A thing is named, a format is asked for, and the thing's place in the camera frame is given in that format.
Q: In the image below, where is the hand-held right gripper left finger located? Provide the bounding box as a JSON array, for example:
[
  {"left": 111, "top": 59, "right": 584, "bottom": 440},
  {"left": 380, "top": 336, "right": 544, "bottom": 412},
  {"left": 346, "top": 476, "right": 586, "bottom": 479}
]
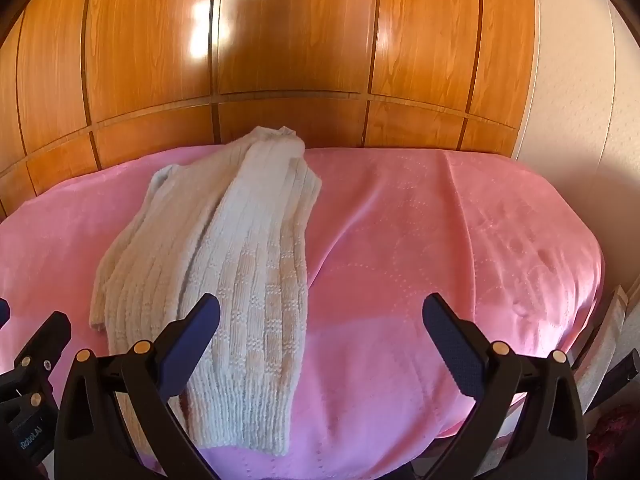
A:
[{"left": 54, "top": 294, "right": 221, "bottom": 480}]

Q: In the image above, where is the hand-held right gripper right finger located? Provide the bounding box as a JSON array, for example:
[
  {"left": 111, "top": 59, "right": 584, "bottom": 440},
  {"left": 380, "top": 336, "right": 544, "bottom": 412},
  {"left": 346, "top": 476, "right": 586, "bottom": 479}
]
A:
[{"left": 422, "top": 292, "right": 588, "bottom": 480}]

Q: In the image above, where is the white knit sweater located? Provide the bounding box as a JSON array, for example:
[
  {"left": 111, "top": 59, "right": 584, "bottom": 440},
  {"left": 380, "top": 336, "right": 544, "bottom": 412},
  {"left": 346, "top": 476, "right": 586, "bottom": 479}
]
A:
[{"left": 89, "top": 126, "right": 323, "bottom": 457}]

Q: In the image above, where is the pink blanket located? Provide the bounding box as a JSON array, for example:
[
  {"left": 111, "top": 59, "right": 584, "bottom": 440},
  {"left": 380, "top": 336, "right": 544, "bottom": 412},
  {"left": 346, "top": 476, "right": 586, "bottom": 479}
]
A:
[{"left": 0, "top": 146, "right": 606, "bottom": 478}]

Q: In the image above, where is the dark red cloth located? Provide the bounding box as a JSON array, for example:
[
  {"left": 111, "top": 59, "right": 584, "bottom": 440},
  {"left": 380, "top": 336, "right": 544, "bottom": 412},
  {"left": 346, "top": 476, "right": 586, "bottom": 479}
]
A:
[{"left": 585, "top": 402, "right": 640, "bottom": 480}]

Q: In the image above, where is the wooden panelled wardrobe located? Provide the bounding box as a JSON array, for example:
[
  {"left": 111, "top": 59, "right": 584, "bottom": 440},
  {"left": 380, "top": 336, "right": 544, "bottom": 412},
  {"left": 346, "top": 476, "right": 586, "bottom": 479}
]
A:
[{"left": 0, "top": 0, "right": 538, "bottom": 221}]

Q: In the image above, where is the white slatted frame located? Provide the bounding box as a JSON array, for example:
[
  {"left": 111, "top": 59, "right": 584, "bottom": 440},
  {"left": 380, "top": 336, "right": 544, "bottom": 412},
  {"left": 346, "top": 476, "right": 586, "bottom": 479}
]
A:
[{"left": 575, "top": 284, "right": 640, "bottom": 411}]

